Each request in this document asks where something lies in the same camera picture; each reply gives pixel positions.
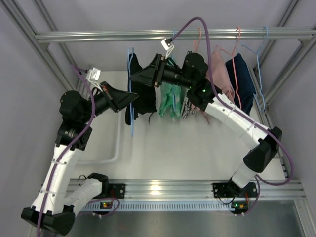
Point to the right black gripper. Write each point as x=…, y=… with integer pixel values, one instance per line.
x=158, y=70

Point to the pink trousers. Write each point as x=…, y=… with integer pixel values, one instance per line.
x=220, y=74

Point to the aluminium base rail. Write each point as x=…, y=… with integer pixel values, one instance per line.
x=199, y=190

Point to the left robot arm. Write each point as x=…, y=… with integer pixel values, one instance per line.
x=53, y=210

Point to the green patterned trousers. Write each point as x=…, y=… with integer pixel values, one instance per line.
x=166, y=105

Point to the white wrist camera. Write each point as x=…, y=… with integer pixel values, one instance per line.
x=167, y=44
x=92, y=76

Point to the white perforated plastic basket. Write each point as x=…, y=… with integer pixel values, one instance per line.
x=104, y=141

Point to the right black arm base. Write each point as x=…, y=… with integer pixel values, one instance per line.
x=222, y=190

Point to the white black printed trousers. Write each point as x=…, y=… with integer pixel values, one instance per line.
x=186, y=105

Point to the empty light blue hanger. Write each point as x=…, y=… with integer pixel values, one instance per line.
x=257, y=53

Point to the left aluminium frame strut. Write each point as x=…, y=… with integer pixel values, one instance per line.
x=18, y=16

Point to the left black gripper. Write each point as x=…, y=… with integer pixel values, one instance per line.
x=109, y=96

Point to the slotted grey cable duct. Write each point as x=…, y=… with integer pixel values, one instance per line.
x=173, y=206

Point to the aluminium hanging rail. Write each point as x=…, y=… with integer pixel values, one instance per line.
x=270, y=33

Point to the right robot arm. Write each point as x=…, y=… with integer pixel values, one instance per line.
x=262, y=141

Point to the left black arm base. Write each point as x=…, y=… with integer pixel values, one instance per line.
x=115, y=190

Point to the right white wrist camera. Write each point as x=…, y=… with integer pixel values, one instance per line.
x=167, y=44

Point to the right aluminium frame strut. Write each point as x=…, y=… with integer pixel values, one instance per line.
x=280, y=57

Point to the aluminium frame strut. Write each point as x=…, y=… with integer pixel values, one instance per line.
x=280, y=57
x=18, y=16

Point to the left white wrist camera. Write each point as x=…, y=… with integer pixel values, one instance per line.
x=92, y=76

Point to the pink hanger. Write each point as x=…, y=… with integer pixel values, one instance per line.
x=196, y=43
x=235, y=74

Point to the navy blue trousers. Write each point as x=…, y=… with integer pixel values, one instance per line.
x=246, y=87

